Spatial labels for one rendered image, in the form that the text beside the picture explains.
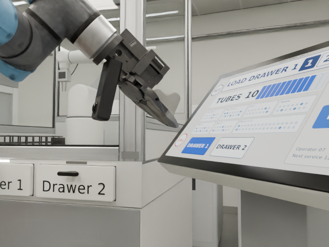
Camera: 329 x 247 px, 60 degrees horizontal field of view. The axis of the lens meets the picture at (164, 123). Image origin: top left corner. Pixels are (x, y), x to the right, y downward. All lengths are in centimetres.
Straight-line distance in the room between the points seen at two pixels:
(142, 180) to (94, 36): 53
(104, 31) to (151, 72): 11
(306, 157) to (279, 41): 381
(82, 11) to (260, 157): 38
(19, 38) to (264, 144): 39
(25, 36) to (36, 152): 70
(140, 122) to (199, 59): 337
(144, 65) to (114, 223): 59
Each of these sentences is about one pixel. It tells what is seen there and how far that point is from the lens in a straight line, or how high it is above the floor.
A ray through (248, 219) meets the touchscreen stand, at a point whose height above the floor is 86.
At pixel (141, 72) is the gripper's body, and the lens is 54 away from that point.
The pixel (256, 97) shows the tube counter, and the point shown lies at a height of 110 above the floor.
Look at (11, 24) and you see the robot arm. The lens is 42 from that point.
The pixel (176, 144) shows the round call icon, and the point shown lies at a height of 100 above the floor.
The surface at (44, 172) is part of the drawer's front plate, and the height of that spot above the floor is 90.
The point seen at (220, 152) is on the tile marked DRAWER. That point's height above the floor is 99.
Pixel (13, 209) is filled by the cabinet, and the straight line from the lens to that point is 120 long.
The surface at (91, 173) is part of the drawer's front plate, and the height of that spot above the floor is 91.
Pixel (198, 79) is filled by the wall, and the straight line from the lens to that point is 417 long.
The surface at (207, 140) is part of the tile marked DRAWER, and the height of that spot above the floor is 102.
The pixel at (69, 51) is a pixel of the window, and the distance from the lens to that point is 110.
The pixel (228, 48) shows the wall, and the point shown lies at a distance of 420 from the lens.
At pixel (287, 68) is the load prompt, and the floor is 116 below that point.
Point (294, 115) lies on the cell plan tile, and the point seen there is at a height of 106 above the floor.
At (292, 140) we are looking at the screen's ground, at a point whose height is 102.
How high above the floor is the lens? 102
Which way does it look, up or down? 3 degrees up
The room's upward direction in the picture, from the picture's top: straight up
